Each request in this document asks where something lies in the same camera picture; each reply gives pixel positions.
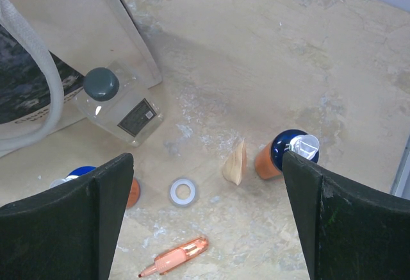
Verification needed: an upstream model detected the beige tube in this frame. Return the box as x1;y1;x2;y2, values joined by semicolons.
222;139;247;186

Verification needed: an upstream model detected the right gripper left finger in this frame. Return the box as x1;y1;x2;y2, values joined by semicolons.
1;153;134;279

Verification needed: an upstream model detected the white tape ring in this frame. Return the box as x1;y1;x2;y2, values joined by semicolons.
168;177;198;208

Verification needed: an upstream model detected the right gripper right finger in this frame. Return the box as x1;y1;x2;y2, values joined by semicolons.
283;152;409;279

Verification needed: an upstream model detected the canvas tote bag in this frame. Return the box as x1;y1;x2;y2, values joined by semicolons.
1;0;162;155

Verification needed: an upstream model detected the orange bottle blue pump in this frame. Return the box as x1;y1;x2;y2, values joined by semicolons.
49;166;140;209

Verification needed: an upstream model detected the clear square bottle dark cap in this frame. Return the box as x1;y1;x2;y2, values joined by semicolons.
73;60;163;147

